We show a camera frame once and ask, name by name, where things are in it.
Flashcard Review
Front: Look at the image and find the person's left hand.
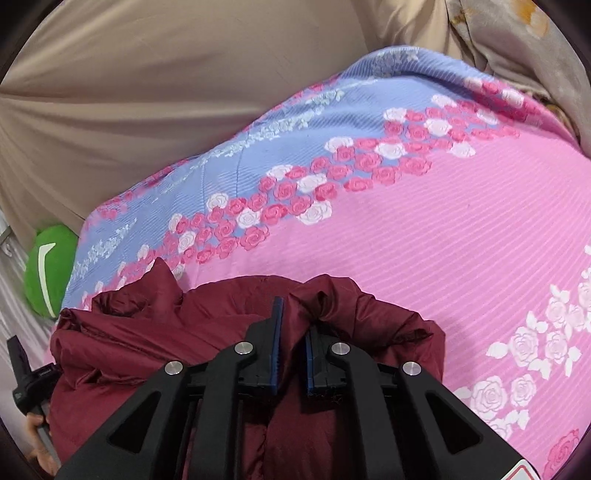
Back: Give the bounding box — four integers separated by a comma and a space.
22, 412, 62, 468

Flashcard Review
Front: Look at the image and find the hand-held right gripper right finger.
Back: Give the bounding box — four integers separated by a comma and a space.
305, 323, 529, 480

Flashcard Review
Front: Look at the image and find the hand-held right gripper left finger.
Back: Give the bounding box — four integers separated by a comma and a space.
58, 295, 284, 480

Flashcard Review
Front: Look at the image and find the maroon puffer jacket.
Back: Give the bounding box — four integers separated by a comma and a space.
48, 257, 446, 480

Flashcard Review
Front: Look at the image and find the beige backdrop cloth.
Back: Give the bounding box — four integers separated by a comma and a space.
0, 0, 467, 250

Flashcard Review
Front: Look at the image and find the pink floral bed sheet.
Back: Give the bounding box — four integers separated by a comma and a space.
60, 45, 591, 480

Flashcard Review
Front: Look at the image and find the green plush pillow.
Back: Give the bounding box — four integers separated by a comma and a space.
24, 224, 80, 320

